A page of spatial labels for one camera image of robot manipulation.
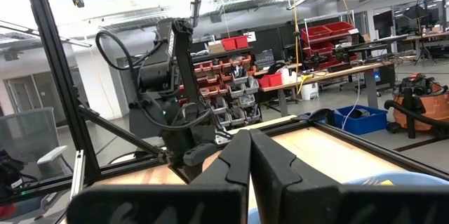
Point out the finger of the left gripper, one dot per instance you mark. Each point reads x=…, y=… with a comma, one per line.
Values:
x=180, y=169
x=192, y=172

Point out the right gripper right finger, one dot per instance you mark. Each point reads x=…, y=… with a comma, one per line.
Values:
x=315, y=203

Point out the shelf of red bins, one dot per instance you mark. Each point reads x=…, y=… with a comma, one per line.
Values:
x=238, y=76

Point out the blue storage bin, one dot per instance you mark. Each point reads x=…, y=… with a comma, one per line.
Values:
x=365, y=122

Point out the silver metal bracket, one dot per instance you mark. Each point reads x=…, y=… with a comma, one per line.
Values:
x=78, y=171

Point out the black aluminium table frame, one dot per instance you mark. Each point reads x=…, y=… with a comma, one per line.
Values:
x=52, y=59

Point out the orange shop vacuum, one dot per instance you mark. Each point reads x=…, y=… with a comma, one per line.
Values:
x=431, y=103

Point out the white bucket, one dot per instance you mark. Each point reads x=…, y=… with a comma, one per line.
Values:
x=309, y=92

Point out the yellow cloth napkin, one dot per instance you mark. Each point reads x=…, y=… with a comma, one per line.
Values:
x=387, y=182

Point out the wooden workbench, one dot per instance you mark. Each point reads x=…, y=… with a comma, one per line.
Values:
x=333, y=73

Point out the grey mesh office chair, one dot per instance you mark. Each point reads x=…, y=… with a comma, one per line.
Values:
x=24, y=132

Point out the rack with large red bins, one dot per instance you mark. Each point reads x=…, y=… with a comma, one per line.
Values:
x=326, y=31

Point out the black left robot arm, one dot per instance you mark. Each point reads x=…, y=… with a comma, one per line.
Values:
x=184, y=62

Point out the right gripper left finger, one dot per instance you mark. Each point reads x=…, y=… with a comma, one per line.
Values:
x=158, y=206

